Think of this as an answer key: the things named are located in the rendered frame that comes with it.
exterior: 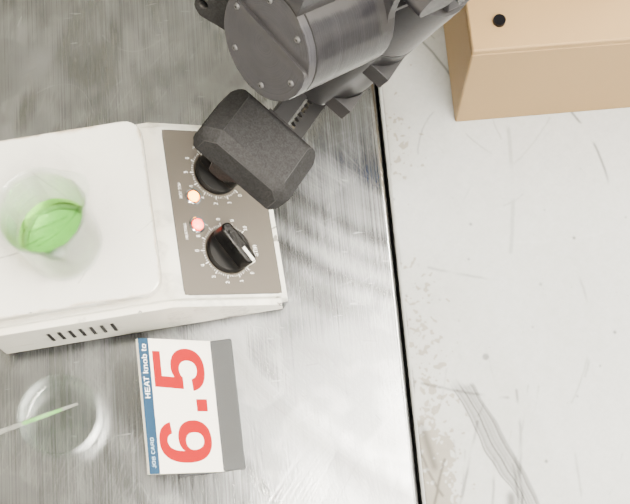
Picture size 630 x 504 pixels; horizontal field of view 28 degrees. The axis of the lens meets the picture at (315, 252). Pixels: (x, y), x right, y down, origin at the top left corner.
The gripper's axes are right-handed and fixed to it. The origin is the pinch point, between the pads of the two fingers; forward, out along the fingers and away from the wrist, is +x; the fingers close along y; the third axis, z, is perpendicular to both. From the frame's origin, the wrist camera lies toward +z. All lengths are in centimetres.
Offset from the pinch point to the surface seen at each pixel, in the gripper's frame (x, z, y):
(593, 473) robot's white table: 3.2, -32.3, 3.5
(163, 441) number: 14.1, -8.9, 16.2
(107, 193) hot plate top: 9.8, 4.2, 7.0
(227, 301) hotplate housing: 10.3, -6.4, 7.2
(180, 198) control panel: 9.8, 0.2, 3.7
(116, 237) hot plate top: 9.7, 2.0, 9.1
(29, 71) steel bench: 20.3, 13.8, -2.7
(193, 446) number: 14.5, -10.9, 15.0
